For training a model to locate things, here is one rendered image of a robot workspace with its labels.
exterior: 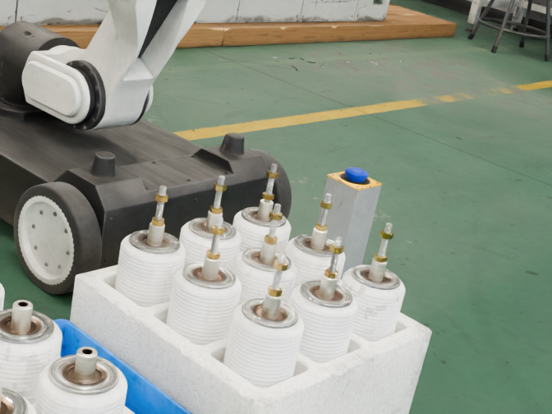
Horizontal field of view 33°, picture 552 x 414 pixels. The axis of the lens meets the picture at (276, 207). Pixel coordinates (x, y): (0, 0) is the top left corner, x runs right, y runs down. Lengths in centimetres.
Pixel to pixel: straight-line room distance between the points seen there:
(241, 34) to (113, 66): 225
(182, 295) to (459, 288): 95
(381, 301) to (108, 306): 39
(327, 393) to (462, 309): 77
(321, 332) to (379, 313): 13
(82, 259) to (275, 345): 53
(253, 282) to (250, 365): 17
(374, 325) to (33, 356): 53
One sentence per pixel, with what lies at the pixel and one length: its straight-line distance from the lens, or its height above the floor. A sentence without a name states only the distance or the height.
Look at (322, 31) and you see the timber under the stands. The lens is 452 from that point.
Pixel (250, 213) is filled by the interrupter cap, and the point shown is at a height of 25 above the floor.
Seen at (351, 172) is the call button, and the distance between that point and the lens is 159.
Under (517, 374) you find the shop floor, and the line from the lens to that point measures 181.
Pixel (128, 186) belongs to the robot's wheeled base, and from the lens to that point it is 170.
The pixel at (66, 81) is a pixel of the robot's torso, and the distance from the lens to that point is 190.
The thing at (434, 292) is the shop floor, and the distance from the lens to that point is 204.
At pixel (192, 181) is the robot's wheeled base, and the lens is 181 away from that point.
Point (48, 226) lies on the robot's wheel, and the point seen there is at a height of 12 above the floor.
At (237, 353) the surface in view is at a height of 20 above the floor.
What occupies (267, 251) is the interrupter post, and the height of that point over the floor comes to 27.
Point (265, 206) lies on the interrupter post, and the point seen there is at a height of 28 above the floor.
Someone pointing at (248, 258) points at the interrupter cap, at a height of 25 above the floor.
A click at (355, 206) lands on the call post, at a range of 158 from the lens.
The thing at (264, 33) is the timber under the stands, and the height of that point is 5.
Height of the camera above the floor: 81
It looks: 21 degrees down
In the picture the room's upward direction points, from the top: 12 degrees clockwise
